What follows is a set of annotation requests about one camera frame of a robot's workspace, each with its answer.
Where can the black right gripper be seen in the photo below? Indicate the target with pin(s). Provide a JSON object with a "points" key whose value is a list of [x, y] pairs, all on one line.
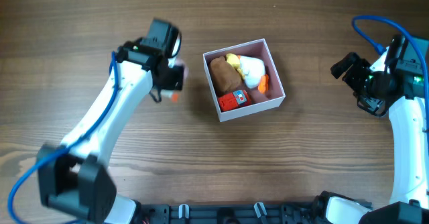
{"points": [[359, 66]]}

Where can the pink hat duck figure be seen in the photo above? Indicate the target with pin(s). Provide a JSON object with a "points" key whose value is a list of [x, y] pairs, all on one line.
{"points": [[177, 73]]}

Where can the brown plush bear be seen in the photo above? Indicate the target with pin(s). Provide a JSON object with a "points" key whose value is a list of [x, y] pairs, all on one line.
{"points": [[224, 77]]}

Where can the red toy truck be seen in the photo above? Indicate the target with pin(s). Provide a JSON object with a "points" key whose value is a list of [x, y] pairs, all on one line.
{"points": [[234, 100]]}

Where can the white orange plush duck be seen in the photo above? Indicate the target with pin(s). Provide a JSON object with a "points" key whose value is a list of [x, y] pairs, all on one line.
{"points": [[252, 71]]}

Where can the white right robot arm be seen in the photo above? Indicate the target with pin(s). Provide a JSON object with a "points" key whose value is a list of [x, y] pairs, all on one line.
{"points": [[409, 198]]}

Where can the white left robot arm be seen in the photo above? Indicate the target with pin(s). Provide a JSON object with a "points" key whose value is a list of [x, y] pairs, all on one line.
{"points": [[73, 177]]}

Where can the white box pink interior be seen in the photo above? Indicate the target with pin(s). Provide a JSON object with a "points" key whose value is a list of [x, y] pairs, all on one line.
{"points": [[259, 102]]}

